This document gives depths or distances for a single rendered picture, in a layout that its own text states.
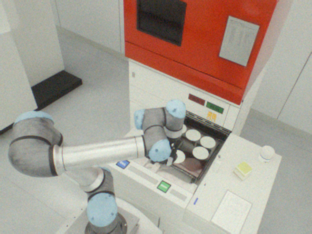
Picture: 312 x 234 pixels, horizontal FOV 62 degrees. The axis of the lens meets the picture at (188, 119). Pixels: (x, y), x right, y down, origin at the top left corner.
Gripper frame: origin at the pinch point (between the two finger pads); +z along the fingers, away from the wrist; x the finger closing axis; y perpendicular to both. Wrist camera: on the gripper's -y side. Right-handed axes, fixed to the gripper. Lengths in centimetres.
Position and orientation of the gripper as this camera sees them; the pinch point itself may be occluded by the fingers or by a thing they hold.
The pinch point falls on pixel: (166, 164)
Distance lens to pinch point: 121.6
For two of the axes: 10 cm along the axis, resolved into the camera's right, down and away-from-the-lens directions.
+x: -8.6, -4.2, 2.7
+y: 4.8, -5.5, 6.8
